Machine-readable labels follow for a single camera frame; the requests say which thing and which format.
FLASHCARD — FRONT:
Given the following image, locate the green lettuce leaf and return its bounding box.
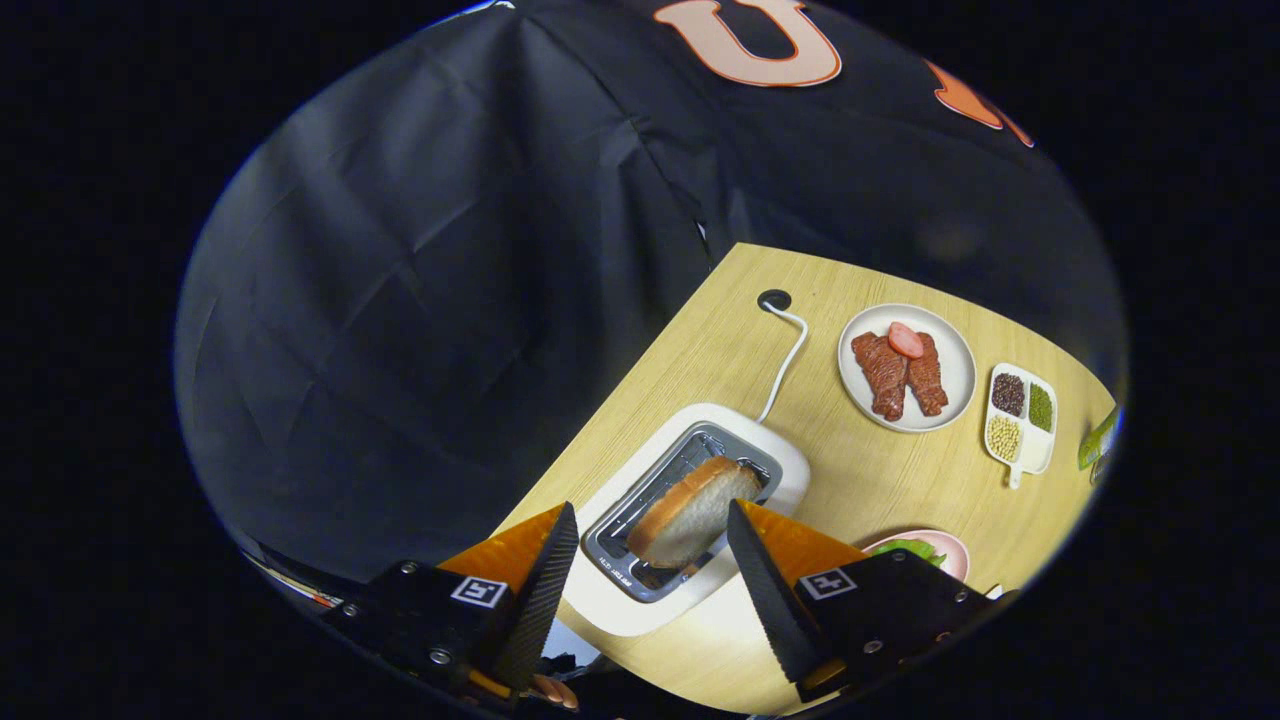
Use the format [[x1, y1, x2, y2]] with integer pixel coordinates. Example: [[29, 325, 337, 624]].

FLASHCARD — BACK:
[[872, 539, 947, 567]]

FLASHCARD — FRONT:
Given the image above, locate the white toaster cable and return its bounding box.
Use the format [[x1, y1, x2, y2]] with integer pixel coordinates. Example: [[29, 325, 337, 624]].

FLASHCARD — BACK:
[[756, 290, 809, 424]]

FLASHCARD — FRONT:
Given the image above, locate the black backdrop cloth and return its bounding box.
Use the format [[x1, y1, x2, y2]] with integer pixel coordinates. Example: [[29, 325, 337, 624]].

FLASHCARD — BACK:
[[175, 0, 1126, 601]]

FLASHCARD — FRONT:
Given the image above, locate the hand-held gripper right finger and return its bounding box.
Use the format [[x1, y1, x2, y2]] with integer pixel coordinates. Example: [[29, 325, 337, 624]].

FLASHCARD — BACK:
[[727, 499, 1016, 704]]

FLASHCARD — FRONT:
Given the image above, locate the white divided dish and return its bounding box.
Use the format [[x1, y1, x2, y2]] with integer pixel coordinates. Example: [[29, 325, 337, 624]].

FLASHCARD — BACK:
[[983, 362, 1059, 490]]

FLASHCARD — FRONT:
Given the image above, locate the grey plate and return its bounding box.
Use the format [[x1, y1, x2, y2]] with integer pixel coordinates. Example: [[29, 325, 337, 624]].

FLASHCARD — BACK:
[[837, 303, 977, 433]]

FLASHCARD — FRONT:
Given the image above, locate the brown meat piece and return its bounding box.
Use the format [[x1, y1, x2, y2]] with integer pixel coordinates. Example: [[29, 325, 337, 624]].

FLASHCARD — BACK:
[[851, 332, 909, 422], [906, 332, 949, 418]]

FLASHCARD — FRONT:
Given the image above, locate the toasted bread slice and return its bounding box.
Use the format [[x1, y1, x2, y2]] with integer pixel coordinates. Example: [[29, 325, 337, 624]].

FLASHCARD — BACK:
[[626, 456, 764, 570]]

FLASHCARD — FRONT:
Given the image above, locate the pink plate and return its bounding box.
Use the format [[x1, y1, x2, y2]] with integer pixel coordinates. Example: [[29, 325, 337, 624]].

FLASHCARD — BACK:
[[862, 529, 971, 584]]

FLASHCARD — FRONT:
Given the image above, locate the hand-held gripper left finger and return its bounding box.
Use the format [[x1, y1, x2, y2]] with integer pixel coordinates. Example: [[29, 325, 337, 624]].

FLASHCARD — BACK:
[[322, 502, 580, 701]]

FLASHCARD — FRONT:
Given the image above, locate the green drink bottle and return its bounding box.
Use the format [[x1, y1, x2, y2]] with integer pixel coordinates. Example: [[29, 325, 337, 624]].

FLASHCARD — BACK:
[[1077, 405, 1123, 471]]

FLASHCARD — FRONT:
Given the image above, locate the white toaster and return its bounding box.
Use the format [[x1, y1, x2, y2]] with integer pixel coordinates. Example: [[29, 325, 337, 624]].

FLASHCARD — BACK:
[[560, 403, 811, 638]]

